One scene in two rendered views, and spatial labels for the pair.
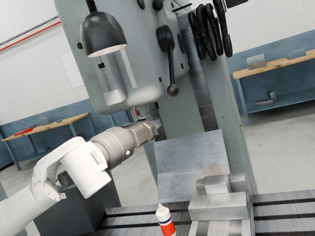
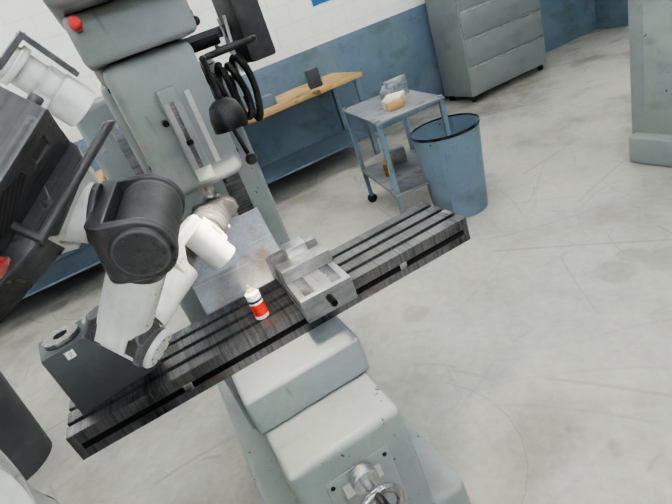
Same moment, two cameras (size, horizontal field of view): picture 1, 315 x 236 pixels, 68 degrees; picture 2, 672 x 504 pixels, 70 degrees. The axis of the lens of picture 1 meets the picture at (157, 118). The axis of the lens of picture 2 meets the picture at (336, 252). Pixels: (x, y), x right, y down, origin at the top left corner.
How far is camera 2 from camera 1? 0.77 m
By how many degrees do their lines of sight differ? 39
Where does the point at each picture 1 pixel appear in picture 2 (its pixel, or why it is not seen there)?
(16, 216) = (175, 295)
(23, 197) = (174, 277)
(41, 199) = (191, 274)
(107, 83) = (198, 159)
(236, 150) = (277, 228)
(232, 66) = not seen: hidden behind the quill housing
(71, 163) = (203, 237)
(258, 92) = not seen: hidden behind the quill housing
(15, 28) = not seen: outside the picture
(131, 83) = (214, 157)
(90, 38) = (231, 119)
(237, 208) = (322, 254)
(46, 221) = (86, 380)
